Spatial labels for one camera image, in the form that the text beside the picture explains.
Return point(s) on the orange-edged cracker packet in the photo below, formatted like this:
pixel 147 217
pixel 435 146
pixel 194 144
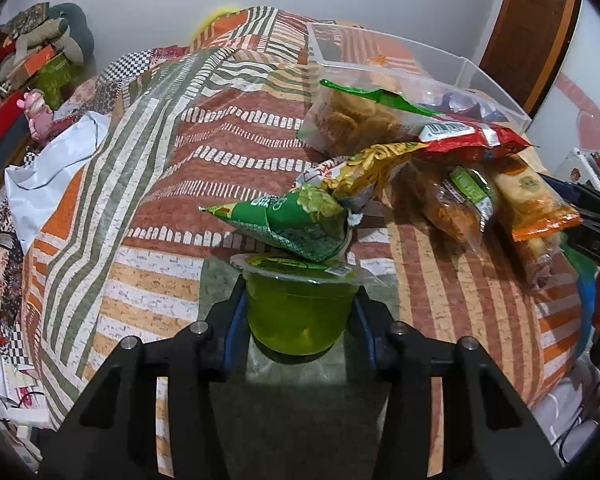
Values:
pixel 530 200

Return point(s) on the clear fried snack bag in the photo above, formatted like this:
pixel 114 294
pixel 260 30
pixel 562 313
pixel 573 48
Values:
pixel 350 120

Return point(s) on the pink toy figure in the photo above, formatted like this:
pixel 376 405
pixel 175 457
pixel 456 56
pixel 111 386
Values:
pixel 39 117

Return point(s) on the pink heart decal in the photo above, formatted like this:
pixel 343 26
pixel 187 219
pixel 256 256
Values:
pixel 597 132

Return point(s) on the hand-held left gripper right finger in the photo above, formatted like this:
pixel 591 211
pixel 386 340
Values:
pixel 362 325

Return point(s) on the purple snack packets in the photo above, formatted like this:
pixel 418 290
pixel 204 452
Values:
pixel 467 107

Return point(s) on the scattered papers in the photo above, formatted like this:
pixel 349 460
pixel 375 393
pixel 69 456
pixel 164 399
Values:
pixel 10 395

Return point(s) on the white plastic sheet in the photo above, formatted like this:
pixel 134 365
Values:
pixel 55 160

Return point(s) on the clear green-label snack bag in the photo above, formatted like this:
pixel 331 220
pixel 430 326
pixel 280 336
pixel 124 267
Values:
pixel 445 205

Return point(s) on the yellow plastic item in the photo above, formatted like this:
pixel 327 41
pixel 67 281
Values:
pixel 212 20

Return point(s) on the checkered floral quilt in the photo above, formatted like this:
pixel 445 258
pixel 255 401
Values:
pixel 130 67

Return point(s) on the brown wooden door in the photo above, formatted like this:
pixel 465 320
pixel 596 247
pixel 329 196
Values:
pixel 525 35

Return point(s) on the white fridge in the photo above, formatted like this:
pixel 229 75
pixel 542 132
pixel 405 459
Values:
pixel 590 60

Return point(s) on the red box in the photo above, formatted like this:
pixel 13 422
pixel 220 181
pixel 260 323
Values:
pixel 2 125

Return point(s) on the striped patchwork blanket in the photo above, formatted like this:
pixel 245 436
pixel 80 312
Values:
pixel 180 160

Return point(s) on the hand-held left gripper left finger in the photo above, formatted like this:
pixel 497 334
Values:
pixel 232 320

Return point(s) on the grey-green plush pile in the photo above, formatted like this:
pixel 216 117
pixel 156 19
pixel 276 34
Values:
pixel 60 25

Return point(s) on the green snack packet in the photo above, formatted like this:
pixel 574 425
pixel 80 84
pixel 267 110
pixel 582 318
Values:
pixel 290 225

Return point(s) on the yellow snack packet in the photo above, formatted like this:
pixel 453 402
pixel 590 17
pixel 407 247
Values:
pixel 375 165

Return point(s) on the clear plastic box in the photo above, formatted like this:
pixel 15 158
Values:
pixel 430 55

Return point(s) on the colorful magnet cluster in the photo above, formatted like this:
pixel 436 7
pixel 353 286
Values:
pixel 595 170

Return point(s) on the green jelly cup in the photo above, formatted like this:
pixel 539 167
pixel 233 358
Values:
pixel 295 310

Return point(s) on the orange box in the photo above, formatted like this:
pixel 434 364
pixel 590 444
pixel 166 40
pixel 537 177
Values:
pixel 32 65

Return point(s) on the green box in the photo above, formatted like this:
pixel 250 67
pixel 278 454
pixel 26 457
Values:
pixel 60 82

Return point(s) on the red snack packet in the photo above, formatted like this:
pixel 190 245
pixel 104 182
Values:
pixel 485 140

